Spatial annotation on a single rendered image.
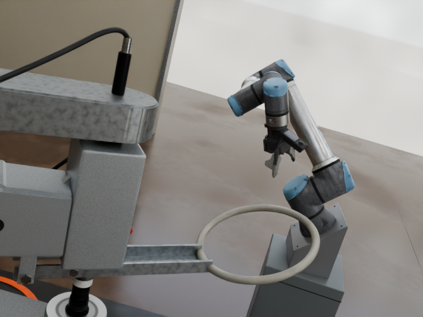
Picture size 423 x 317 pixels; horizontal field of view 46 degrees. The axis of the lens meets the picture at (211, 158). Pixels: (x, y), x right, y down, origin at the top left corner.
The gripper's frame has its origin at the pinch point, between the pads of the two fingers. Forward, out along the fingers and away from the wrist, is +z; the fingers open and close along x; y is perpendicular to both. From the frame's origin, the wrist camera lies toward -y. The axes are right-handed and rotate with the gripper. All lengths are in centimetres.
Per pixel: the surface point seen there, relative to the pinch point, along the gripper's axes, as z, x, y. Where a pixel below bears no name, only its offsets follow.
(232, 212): 21.7, 9.9, 22.0
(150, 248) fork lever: 14, 53, 27
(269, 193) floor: 205, -253, 194
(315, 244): 21.4, 11.8, -19.3
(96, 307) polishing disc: 28, 76, 35
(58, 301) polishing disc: 23, 85, 45
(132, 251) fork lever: 12, 59, 30
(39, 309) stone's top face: 26, 90, 51
